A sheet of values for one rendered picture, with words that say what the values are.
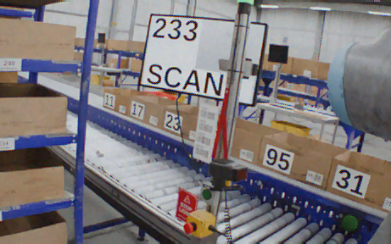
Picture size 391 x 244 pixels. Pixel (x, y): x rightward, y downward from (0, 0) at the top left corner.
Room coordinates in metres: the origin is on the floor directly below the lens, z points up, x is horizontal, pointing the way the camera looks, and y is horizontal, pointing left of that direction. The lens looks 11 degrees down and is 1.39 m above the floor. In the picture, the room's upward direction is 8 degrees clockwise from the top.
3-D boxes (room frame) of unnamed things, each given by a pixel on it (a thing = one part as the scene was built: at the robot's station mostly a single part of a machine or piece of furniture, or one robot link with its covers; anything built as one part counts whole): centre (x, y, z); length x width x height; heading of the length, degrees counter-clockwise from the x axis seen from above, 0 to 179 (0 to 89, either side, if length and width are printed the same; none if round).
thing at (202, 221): (0.97, -0.09, 0.84); 0.15 x 0.09 x 0.07; 47
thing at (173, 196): (1.49, -0.02, 0.73); 0.52 x 0.05 x 0.05; 137
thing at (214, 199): (1.02, -0.09, 0.95); 0.07 x 0.03 x 0.07; 47
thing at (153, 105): (2.38, 0.27, 0.97); 0.39 x 0.29 x 0.17; 47
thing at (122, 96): (2.64, 0.56, 0.97); 0.39 x 0.29 x 0.17; 48
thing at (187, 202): (1.07, -0.04, 0.85); 0.16 x 0.01 x 0.13; 47
